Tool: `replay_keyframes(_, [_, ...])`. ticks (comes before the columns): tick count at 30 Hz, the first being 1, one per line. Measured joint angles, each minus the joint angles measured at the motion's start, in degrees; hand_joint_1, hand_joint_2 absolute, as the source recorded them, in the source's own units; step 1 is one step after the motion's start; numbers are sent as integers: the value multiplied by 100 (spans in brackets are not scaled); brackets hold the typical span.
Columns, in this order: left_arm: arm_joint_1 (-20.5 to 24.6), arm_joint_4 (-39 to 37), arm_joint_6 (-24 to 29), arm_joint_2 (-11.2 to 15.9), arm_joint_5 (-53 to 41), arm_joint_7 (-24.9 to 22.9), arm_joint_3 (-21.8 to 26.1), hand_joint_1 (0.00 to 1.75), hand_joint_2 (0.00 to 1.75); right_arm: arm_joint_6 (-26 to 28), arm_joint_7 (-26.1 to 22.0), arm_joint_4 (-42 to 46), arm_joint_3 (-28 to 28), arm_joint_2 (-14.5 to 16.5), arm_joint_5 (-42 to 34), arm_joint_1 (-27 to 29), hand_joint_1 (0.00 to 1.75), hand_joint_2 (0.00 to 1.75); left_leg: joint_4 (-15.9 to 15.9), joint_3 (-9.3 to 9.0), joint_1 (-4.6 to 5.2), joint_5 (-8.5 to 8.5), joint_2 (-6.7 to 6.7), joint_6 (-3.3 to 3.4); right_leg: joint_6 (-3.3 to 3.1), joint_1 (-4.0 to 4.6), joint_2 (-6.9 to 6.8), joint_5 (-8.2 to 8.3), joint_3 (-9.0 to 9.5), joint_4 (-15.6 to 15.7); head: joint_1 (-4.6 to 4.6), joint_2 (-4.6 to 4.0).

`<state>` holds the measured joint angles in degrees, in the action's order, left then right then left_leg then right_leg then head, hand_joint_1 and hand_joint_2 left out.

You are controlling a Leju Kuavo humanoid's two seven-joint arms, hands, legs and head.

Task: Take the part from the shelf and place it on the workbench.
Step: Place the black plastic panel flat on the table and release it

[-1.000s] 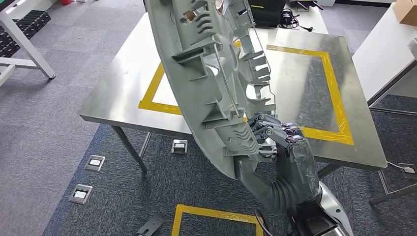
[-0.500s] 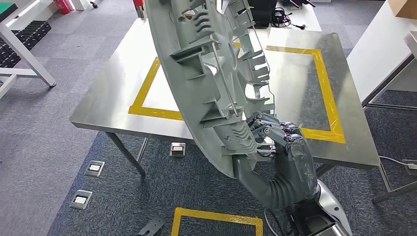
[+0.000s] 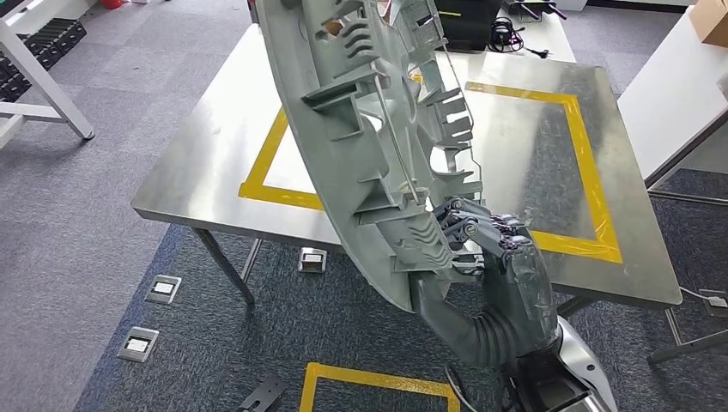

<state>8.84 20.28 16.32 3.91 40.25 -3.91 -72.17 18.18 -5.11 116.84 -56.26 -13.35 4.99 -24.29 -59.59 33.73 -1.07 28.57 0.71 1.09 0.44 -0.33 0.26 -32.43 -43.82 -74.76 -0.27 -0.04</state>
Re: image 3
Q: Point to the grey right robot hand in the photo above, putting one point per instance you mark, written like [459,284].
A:
[517,295]

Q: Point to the grey plastic wheel hubcap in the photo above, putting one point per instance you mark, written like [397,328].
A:
[330,142]

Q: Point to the yellow table tape outline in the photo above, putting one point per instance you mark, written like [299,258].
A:
[586,170]

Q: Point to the yellow floor tape square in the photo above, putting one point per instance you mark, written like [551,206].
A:
[370,378]

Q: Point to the steel floor socket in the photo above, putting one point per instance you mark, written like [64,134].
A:
[715,304]
[313,260]
[164,289]
[138,344]

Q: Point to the white panel board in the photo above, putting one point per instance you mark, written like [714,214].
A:
[671,96]

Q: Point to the black case yellow labels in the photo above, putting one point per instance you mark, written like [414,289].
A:
[466,28]

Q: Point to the brown cardboard box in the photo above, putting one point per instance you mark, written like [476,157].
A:
[711,23]

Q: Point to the red fire extinguisher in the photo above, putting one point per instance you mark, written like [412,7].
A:
[112,3]

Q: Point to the black moulded tray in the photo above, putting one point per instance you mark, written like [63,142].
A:
[11,82]
[60,40]

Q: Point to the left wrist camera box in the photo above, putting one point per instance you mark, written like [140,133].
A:
[264,396]

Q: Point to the white frame table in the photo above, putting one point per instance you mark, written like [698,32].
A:
[51,91]

